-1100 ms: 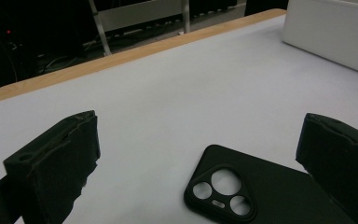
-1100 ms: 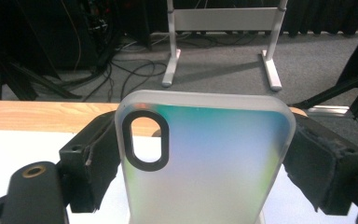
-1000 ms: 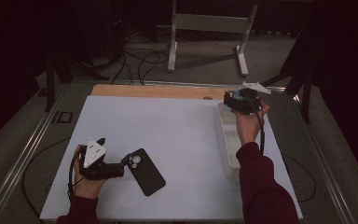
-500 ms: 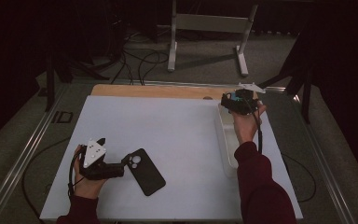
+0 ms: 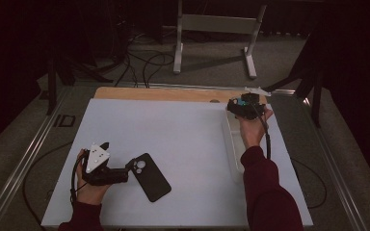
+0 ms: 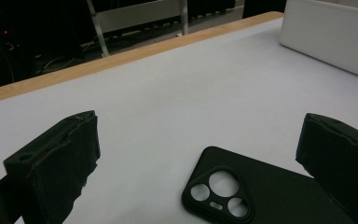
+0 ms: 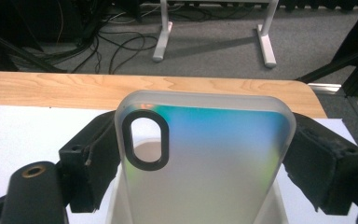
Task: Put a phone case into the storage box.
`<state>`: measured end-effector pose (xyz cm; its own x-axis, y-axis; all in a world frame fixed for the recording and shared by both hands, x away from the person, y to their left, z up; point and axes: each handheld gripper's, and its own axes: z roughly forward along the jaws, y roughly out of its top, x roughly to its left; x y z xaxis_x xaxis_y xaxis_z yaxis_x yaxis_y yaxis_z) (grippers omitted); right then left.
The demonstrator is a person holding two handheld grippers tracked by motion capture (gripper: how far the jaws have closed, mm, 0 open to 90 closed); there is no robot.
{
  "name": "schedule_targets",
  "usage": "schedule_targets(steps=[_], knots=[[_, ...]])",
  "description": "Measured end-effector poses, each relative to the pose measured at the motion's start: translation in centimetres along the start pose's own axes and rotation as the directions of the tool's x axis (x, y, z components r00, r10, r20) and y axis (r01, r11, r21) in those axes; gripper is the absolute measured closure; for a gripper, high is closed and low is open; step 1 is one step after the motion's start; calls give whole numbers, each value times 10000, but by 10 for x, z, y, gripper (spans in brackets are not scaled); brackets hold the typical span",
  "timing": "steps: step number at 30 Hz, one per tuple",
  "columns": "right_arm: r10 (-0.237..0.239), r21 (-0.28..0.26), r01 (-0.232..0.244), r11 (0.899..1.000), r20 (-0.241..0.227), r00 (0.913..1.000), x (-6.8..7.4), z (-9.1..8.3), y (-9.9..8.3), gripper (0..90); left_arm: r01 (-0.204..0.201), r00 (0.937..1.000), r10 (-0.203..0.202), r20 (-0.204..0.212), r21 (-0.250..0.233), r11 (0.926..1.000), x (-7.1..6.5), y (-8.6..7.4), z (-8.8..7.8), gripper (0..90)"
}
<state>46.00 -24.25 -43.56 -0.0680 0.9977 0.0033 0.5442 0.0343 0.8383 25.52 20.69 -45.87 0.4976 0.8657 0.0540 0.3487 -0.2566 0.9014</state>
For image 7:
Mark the white table sheet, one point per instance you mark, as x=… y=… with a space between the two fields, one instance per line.
x=18 y=133

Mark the black metal stand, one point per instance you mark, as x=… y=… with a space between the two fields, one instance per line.
x=18 y=53
x=357 y=56

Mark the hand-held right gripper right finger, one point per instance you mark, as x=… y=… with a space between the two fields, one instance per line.
x=326 y=168

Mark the iridescent phone case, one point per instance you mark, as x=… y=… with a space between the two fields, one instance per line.
x=214 y=168

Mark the white metal stand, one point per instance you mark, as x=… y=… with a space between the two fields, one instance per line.
x=163 y=37

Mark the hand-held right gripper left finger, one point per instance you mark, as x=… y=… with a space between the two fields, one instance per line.
x=87 y=168

